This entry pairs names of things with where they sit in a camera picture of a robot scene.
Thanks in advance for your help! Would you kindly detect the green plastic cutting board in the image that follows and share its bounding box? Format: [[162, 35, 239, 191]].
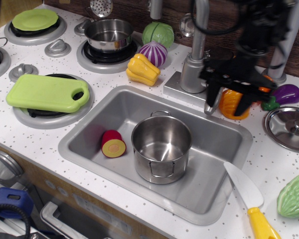
[[6, 74, 90, 113]]

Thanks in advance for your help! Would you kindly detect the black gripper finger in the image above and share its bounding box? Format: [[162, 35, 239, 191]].
[[206, 82, 223, 107], [234, 94, 257, 117]]

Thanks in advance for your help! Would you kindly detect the silver toy faucet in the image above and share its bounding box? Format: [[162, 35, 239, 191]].
[[163, 0, 209, 106]]

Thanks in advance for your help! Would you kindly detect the red yellow toy fruit half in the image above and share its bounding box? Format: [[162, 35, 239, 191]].
[[101, 130, 126, 158]]

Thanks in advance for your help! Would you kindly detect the green plastic plate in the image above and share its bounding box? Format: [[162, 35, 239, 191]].
[[12, 9, 59, 31]]

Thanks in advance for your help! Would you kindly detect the silver faucet lever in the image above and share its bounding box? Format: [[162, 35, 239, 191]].
[[204, 85, 223, 115]]

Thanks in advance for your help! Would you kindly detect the green toy bitter gourd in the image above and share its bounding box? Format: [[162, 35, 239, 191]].
[[277, 175, 299, 218]]

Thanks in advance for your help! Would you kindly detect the steel saucepan on burner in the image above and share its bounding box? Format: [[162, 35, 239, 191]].
[[84, 19, 134, 52]]

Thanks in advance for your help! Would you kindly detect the grey stove knob rear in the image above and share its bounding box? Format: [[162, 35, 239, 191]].
[[74, 19, 92, 36]]

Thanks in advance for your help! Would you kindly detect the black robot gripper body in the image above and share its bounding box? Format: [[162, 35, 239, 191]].
[[200, 54, 271, 102]]

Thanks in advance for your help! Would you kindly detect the grey stove knob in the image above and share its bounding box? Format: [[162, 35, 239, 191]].
[[8, 63, 38, 83], [74, 19, 92, 36], [44, 39, 71, 58]]

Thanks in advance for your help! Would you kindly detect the silver slotted ladle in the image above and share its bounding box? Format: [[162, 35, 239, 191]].
[[90, 0, 113, 18]]

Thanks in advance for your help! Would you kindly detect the purple white toy onion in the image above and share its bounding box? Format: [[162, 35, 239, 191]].
[[139, 41, 168, 68]]

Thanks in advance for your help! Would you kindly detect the green toy cabbage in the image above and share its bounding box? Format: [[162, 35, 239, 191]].
[[142, 21, 174, 48]]

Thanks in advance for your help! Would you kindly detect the orange toy pumpkin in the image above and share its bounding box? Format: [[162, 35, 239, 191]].
[[219, 89, 250, 120]]

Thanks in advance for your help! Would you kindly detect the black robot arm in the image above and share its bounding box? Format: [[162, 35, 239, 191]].
[[199, 0, 297, 116]]

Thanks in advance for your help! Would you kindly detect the orange toy carrot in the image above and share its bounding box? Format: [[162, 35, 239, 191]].
[[258, 75, 276, 93]]

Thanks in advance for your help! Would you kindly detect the grey stove knob centre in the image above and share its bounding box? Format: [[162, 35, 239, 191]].
[[44, 39, 71, 58]]

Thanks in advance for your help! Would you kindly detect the blue clamp with cable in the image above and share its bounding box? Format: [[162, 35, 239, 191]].
[[0, 187, 34, 239]]

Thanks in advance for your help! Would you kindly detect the silver pole right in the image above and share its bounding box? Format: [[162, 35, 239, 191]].
[[263, 0, 299, 85]]

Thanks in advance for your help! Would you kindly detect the purple toy eggplant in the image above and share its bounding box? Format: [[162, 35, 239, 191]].
[[261, 84, 299, 111]]

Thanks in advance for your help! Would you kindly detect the grey stove knob left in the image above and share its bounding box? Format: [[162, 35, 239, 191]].
[[8, 63, 38, 83]]

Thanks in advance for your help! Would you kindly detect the silver hanging spoon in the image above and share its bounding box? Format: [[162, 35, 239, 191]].
[[179, 13, 195, 37]]

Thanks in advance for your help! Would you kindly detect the yellow toy squash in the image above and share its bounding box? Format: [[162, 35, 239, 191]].
[[126, 53, 160, 86]]

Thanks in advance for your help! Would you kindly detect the steel pot lid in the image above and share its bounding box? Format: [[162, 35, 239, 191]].
[[263, 107, 299, 152]]

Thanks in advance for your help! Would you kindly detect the silver oven door handle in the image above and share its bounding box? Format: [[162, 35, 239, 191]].
[[40, 201, 100, 239]]

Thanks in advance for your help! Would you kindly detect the silver pole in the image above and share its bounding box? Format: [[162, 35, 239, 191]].
[[149, 0, 163, 20], [263, 0, 299, 85]]

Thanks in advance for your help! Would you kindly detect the silver pole top centre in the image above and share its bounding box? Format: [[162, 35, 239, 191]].
[[149, 0, 163, 20]]

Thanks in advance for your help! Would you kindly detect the silver sink basin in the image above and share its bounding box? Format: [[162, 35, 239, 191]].
[[58, 86, 253, 225]]

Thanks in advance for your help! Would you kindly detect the grey oven dial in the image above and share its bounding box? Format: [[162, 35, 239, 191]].
[[0, 151, 24, 180]]

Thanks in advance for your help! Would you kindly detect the steel pot in sink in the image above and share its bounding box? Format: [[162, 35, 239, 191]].
[[131, 110, 192, 184]]

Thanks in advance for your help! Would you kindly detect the white yellow toy knife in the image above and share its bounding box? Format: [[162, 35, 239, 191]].
[[223, 161, 281, 239]]

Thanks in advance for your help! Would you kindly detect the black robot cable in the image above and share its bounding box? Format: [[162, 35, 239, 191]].
[[191, 0, 245, 35]]

